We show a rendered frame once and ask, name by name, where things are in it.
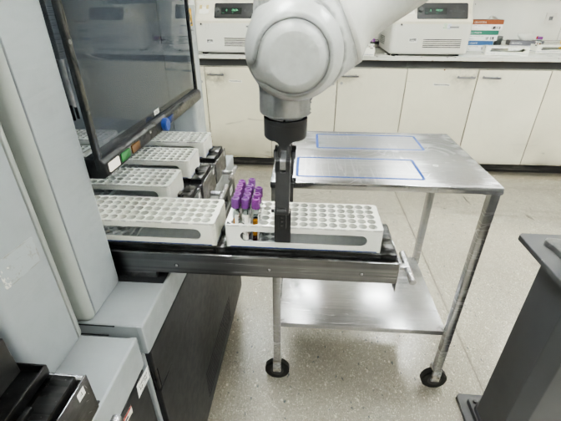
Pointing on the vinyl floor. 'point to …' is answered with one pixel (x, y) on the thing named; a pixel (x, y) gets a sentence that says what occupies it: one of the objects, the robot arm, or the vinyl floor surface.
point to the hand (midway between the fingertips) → (284, 216)
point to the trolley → (332, 311)
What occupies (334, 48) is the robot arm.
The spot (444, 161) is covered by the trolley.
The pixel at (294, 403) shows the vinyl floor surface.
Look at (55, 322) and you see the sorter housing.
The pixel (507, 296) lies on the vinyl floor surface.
